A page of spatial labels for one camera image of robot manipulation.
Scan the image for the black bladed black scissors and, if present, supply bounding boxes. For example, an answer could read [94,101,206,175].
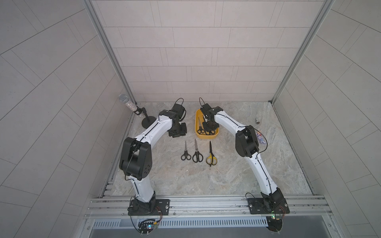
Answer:
[192,139,203,163]

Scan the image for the yellow handled scissors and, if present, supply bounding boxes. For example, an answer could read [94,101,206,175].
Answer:
[206,141,217,167]

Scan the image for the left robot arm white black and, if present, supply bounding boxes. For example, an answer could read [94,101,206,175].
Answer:
[119,103,187,216]

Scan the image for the large black handled scissors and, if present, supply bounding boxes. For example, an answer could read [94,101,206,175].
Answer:
[197,116,216,135]

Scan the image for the glitter microphone on black stand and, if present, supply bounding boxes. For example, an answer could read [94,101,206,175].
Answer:
[118,94,156,129]

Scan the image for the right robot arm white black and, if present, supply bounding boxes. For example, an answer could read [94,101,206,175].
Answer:
[200,104,284,213]

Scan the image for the circuit board with wires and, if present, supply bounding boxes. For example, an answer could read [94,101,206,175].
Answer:
[266,215,283,233]
[138,219,158,236]

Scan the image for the purple plush toy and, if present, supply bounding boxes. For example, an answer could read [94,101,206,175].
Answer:
[256,131,267,145]

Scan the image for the yellow plastic storage box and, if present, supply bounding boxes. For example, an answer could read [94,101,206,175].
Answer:
[195,109,219,139]

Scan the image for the aluminium mounting rail frame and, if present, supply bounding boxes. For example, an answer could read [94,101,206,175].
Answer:
[84,194,332,219]

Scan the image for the left circuit board with wires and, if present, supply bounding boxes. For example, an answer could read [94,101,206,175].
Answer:
[138,219,158,236]

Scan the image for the small black handled scissors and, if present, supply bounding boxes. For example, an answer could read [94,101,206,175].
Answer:
[181,142,191,161]

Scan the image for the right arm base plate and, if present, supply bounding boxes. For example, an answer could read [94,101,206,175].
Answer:
[247,198,290,215]

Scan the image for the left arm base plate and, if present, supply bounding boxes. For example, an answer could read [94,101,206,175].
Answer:
[128,197,170,216]

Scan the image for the right circuit board with wires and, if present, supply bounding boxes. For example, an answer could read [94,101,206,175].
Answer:
[266,215,283,233]

